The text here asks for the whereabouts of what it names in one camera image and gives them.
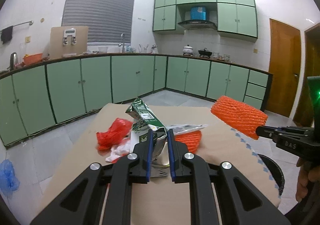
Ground orange foam fruit net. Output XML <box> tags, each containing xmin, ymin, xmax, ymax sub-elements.
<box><xmin>210</xmin><ymin>95</ymin><xmax>268</xmax><ymax>140</ymax></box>

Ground white tissue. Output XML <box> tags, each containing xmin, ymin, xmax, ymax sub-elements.
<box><xmin>105</xmin><ymin>138</ymin><xmax>131</xmax><ymax>163</ymax></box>

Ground red plastic bag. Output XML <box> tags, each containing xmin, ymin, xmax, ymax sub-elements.
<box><xmin>96</xmin><ymin>118</ymin><xmax>133</xmax><ymax>151</ymax></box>

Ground clear plastic wrapper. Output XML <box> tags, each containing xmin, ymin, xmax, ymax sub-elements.
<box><xmin>166</xmin><ymin>124</ymin><xmax>208</xmax><ymax>135</ymax></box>

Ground green milk carton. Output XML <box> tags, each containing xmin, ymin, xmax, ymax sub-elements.
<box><xmin>125</xmin><ymin>98</ymin><xmax>167</xmax><ymax>162</ymax></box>

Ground black trash bin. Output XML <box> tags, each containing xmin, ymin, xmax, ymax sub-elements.
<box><xmin>258</xmin><ymin>154</ymin><xmax>285</xmax><ymax>196</ymax></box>

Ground right hand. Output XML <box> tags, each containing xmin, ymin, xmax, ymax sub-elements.
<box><xmin>296</xmin><ymin>158</ymin><xmax>320</xmax><ymax>202</ymax></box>

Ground wooden door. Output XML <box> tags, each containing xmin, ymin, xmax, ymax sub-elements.
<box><xmin>293</xmin><ymin>23</ymin><xmax>319</xmax><ymax>127</ymax></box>
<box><xmin>266</xmin><ymin>19</ymin><xmax>301</xmax><ymax>117</ymax></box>

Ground blue plastic bag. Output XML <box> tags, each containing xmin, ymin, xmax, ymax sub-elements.
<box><xmin>0</xmin><ymin>159</ymin><xmax>20</xmax><ymax>197</ymax></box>

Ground beige tablecloth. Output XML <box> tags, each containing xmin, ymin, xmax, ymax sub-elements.
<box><xmin>39</xmin><ymin>103</ymin><xmax>280</xmax><ymax>224</ymax></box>

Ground black pot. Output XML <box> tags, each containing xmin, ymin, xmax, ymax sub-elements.
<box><xmin>198</xmin><ymin>48</ymin><xmax>213</xmax><ymax>59</ymax></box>

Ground green lower cabinets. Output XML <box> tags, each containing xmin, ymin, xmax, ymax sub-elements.
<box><xmin>1</xmin><ymin>54</ymin><xmax>272</xmax><ymax>147</ymax></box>

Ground green cabinets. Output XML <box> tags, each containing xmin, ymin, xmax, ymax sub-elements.
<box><xmin>1</xmin><ymin>54</ymin><xmax>272</xmax><ymax>147</ymax></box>
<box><xmin>153</xmin><ymin>0</ymin><xmax>258</xmax><ymax>42</ymax></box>

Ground white pot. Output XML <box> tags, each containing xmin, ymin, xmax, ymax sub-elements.
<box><xmin>183</xmin><ymin>45</ymin><xmax>194</xmax><ymax>56</ymax></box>

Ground green upper cabinets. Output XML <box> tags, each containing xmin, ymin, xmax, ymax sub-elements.
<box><xmin>153</xmin><ymin>0</ymin><xmax>258</xmax><ymax>42</ymax></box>

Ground blue range hood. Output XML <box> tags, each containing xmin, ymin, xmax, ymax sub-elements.
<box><xmin>177</xmin><ymin>6</ymin><xmax>217</xmax><ymax>30</ymax></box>

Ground orange basin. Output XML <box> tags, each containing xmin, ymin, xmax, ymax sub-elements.
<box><xmin>23</xmin><ymin>53</ymin><xmax>42</xmax><ymax>66</ymax></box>

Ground cardboard box with scale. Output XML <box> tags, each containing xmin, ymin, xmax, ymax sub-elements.
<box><xmin>48</xmin><ymin>26</ymin><xmax>88</xmax><ymax>59</ymax></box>

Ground sink faucet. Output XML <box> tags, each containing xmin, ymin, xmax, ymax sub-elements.
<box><xmin>119</xmin><ymin>33</ymin><xmax>125</xmax><ymax>53</ymax></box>

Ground dark hanging towel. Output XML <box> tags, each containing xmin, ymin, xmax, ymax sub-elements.
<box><xmin>1</xmin><ymin>25</ymin><xmax>14</xmax><ymax>44</ymax></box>

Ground grey window blind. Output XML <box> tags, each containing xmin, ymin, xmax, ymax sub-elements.
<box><xmin>61</xmin><ymin>0</ymin><xmax>135</xmax><ymax>44</ymax></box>

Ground towel rail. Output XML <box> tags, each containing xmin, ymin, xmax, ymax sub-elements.
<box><xmin>12</xmin><ymin>20</ymin><xmax>34</xmax><ymax>27</ymax></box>

